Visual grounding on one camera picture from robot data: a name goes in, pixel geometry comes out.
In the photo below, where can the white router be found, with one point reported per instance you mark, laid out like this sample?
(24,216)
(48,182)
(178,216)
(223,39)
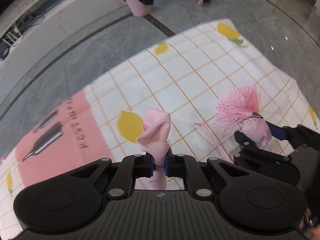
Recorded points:
(13,36)

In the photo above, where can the pink cloth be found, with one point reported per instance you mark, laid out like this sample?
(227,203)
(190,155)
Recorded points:
(155,130)

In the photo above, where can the pink tassel sachet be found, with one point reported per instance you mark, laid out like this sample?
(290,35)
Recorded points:
(237,107)

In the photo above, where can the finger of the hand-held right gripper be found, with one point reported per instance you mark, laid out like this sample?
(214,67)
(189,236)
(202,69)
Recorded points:
(277,131)
(250,147)

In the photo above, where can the person's right hand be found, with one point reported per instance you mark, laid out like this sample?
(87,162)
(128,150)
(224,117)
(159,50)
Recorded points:
(313,223)

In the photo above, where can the marble television console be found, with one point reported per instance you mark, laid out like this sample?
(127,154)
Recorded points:
(50,30)

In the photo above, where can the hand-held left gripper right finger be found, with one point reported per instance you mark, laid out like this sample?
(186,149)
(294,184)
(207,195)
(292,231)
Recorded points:
(168,165)

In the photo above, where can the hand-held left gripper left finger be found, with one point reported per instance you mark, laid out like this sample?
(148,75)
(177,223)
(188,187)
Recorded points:
(149,165)

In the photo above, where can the lemon-print checked blanket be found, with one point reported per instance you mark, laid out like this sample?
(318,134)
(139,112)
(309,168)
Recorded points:
(200,75)

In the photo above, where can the pink bin with black bag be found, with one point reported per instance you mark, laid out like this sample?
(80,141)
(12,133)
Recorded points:
(138,2)

